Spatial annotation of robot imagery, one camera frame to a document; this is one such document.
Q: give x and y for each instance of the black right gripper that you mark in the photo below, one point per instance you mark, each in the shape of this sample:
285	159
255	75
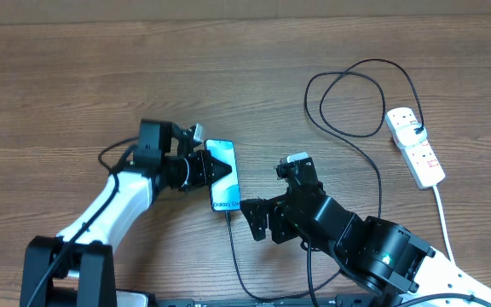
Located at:
262	209

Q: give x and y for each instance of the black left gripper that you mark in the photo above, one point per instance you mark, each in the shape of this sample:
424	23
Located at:
204	160

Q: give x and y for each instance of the Samsung Galaxy smartphone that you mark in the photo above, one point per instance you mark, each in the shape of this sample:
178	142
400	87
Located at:
225	192

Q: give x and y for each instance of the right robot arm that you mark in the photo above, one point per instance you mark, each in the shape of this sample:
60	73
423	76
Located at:
397	267

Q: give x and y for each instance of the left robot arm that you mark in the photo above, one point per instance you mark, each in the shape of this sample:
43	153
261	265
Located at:
75	267

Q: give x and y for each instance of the white charger adapter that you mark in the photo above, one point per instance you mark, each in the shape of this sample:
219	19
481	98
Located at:
404	127

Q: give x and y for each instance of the white power strip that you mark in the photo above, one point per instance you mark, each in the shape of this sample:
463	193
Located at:
423	164

